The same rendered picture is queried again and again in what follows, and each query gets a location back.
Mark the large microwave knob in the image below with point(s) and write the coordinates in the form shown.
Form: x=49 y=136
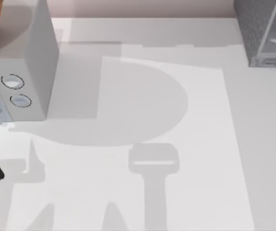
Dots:
x=12 y=81

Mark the small microwave knob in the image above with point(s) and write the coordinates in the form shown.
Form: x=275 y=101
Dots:
x=20 y=100

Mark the pale microwave oven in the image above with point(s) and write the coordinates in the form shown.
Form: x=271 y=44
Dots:
x=32 y=72

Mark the grey cabinet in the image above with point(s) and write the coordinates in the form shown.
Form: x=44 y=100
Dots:
x=255 y=29

